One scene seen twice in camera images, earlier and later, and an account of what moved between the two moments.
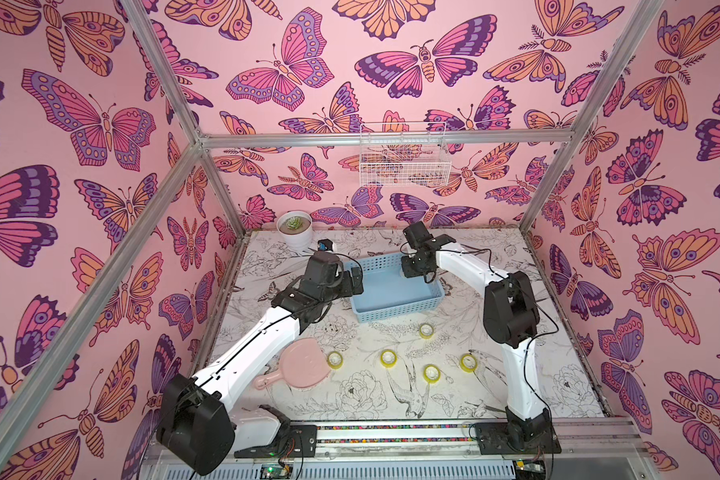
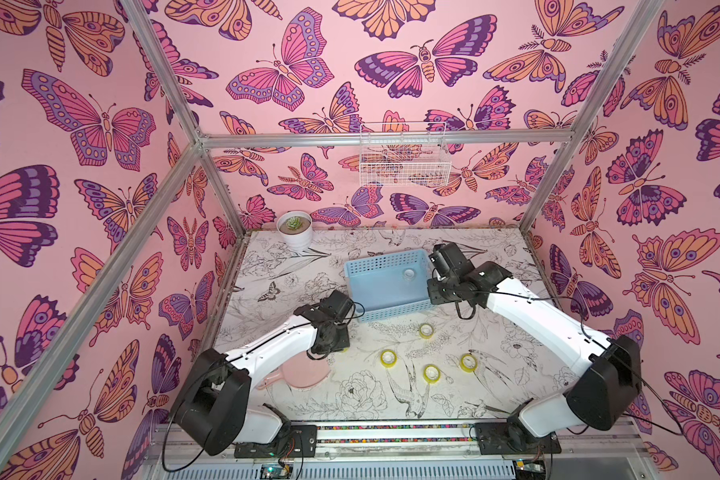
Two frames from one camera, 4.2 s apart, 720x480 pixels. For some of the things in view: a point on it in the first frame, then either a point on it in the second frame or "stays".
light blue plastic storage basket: [387, 293] stays
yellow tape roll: [426, 331] stays
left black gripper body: [340, 288] -> [339, 340]
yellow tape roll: [469, 363] stays
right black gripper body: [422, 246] -> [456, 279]
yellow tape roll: [388, 359] stays
